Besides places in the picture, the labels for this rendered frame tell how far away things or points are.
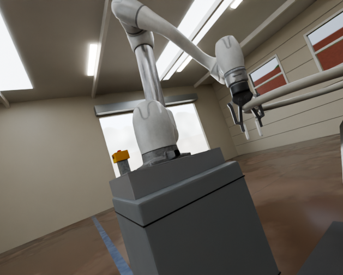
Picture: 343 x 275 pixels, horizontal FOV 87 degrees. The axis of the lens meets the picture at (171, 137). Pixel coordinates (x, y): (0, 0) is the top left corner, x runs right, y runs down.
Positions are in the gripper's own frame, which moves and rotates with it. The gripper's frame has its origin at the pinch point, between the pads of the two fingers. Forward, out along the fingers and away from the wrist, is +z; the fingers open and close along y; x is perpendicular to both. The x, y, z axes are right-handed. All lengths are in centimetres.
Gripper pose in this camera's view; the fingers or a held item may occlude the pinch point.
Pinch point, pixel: (252, 130)
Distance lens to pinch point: 82.6
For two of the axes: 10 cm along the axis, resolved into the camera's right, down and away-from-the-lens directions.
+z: 2.7, 9.6, -0.8
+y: 9.3, -2.8, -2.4
